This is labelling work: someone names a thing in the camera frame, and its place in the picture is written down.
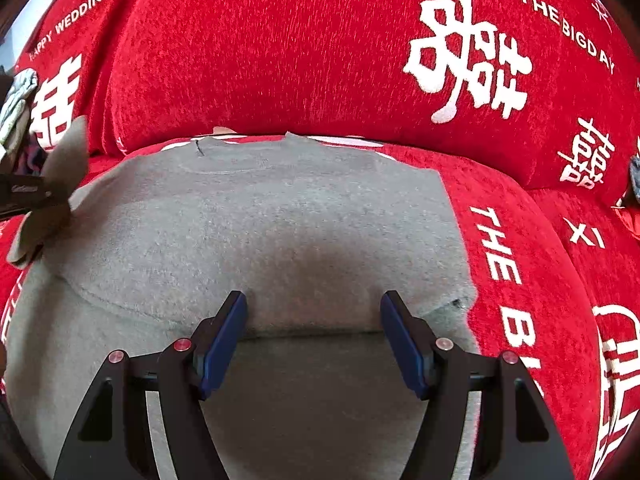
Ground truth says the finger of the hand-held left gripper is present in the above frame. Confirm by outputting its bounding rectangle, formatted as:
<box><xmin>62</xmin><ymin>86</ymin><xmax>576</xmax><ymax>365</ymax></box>
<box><xmin>42</xmin><ymin>176</ymin><xmax>72</xmax><ymax>207</ymax></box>

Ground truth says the grey blue crumpled cloth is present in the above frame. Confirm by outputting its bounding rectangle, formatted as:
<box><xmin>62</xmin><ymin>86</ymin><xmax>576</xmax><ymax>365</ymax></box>
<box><xmin>627</xmin><ymin>152</ymin><xmax>640</xmax><ymax>202</ymax></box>

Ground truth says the grey fleece sweater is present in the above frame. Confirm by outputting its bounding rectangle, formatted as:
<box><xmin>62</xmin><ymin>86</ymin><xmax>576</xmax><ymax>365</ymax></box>
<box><xmin>4</xmin><ymin>116</ymin><xmax>481</xmax><ymax>480</ymax></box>

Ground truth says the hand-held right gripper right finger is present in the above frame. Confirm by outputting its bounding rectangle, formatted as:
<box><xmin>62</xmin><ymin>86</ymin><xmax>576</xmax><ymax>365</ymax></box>
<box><xmin>379</xmin><ymin>290</ymin><xmax>576</xmax><ymax>480</ymax></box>

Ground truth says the grey white patterned cloth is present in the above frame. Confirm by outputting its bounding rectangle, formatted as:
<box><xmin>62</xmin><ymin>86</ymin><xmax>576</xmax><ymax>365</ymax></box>
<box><xmin>0</xmin><ymin>69</ymin><xmax>40</xmax><ymax>148</ymax></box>

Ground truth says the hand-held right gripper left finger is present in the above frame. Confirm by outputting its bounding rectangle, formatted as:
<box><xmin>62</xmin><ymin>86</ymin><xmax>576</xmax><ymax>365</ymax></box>
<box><xmin>52</xmin><ymin>290</ymin><xmax>249</xmax><ymax>480</ymax></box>

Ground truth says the red printed sofa cover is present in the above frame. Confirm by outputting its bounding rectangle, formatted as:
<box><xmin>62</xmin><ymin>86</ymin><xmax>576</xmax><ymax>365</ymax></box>
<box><xmin>0</xmin><ymin>0</ymin><xmax>640</xmax><ymax>480</ymax></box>

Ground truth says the red patterned packet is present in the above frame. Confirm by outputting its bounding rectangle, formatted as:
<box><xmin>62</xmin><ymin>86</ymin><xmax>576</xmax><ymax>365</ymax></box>
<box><xmin>612</xmin><ymin>194</ymin><xmax>640</xmax><ymax>242</ymax></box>

